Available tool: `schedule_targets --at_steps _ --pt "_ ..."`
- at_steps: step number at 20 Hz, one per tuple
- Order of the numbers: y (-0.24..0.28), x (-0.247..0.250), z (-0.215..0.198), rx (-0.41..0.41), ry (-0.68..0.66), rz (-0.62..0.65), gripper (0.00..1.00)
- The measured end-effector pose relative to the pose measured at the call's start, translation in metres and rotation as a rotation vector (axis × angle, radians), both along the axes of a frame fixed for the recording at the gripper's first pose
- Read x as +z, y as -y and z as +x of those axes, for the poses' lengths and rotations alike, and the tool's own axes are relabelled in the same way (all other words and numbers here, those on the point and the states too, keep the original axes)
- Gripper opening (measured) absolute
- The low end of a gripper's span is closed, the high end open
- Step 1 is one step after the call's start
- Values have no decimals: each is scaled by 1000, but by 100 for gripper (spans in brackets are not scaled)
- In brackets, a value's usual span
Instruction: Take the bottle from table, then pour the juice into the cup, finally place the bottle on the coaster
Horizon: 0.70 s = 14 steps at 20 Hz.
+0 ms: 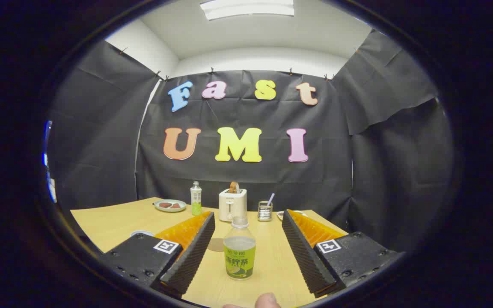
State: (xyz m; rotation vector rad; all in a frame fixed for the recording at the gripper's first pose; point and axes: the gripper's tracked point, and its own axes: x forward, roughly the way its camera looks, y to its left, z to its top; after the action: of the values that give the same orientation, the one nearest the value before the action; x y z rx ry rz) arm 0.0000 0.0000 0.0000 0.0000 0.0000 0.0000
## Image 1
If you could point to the pale blue cup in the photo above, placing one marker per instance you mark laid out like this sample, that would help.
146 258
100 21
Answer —
141 233

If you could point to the toast slice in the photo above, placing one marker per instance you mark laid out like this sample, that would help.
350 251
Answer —
234 187

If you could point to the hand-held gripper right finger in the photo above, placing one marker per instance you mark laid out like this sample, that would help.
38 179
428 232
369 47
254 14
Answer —
302 252

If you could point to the black backdrop cloth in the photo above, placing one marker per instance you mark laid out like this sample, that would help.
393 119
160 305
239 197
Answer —
246 179

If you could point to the cream toaster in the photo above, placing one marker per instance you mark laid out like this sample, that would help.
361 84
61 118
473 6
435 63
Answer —
232 207

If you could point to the white divided dish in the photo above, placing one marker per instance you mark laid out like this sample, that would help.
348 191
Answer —
280 214

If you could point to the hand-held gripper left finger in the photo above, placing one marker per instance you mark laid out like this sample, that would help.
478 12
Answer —
195 248

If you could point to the round brown coaster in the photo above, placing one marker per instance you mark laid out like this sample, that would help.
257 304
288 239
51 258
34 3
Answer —
216 245

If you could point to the small white green bottle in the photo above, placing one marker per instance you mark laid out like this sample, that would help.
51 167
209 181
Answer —
196 201

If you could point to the green label juice bottle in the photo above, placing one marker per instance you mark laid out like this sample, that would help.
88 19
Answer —
239 256

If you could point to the purple straw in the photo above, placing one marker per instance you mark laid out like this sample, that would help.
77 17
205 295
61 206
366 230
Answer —
270 199

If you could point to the wooden table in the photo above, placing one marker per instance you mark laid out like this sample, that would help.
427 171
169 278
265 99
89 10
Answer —
114 222

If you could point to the ceiling light panel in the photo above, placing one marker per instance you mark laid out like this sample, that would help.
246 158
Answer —
246 8

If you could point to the pale green plate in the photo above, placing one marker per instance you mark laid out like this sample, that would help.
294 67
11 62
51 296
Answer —
161 208

